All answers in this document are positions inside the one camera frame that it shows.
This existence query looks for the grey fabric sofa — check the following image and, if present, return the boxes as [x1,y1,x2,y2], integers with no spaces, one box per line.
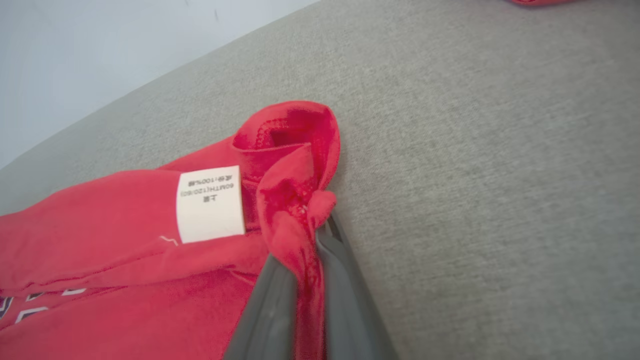
[0,0,640,360]

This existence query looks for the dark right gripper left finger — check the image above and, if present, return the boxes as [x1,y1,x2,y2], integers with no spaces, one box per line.
[222,253,301,360]

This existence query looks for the red white Bulls jersey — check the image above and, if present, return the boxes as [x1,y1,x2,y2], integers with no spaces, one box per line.
[0,100,342,360]

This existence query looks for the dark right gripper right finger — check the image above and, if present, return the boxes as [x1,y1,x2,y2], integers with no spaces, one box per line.
[315,211,399,360]

